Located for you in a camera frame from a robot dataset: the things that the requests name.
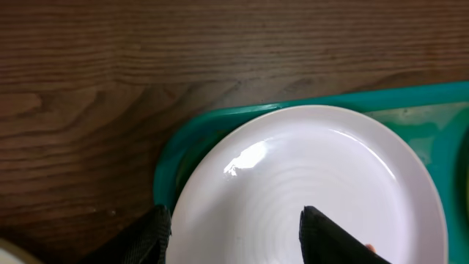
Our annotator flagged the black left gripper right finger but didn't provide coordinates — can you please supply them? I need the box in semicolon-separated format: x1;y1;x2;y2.
299;206;389;264

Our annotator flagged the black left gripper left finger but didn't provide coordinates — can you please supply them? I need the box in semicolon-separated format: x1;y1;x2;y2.
79;205;171;264

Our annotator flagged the white plate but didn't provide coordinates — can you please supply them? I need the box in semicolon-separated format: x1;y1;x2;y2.
0;238;43;264
166;106;448;263

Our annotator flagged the white plate front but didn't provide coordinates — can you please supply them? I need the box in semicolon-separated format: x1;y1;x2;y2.
0;238;43;264

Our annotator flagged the teal plastic tray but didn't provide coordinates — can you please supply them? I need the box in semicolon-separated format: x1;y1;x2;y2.
153;81;468;263

